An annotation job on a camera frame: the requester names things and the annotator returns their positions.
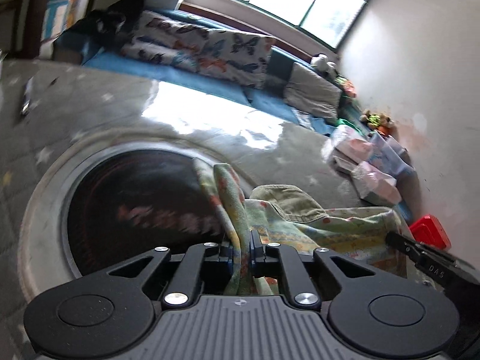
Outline butterfly print pillow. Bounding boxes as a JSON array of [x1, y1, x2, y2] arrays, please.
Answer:
[[198, 29, 276, 89]]

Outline pink tissue pack front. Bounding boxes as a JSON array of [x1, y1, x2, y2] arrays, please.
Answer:
[[351, 162, 402, 206]]

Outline clear storage box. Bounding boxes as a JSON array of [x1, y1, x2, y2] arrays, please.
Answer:
[[367, 132, 415, 180]]

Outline green patterned children's garment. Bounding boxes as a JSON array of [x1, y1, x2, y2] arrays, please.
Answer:
[[193, 159, 408, 295]]

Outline pink tissue pack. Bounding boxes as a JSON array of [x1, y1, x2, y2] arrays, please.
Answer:
[[351, 162, 402, 206], [330, 124, 374, 166]]

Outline red plastic box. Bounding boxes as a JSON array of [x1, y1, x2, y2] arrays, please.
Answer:
[[409, 214, 452, 250]]

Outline white plush toy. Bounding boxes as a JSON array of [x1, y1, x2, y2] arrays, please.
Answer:
[[310, 54, 338, 78]]

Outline dark clothes pile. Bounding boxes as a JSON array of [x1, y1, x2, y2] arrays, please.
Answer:
[[68, 0, 146, 46]]

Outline grey cushion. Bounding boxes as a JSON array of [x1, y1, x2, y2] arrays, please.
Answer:
[[283, 63, 343, 125]]

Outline brown plush toys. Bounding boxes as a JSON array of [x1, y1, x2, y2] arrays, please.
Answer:
[[360, 110, 395, 137]]

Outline blue sofa cover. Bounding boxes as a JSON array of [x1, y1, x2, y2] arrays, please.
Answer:
[[79, 9, 362, 136]]

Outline pink tissue pack rear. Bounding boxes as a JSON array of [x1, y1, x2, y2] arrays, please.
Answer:
[[330, 124, 374, 166]]

